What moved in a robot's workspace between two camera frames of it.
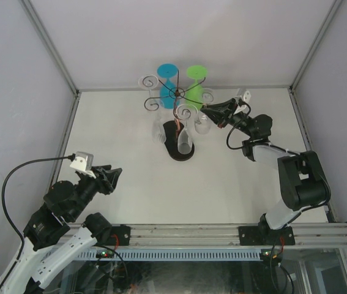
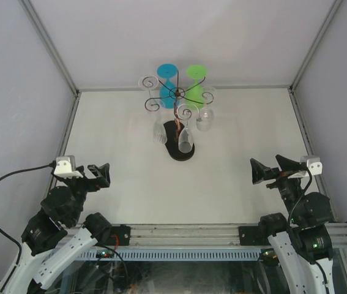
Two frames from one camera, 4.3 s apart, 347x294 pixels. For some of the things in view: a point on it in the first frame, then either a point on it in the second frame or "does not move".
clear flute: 185,111 does not move
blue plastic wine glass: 169,96 does not move
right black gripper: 221,117 → 260,172
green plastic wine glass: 194,95 does not move
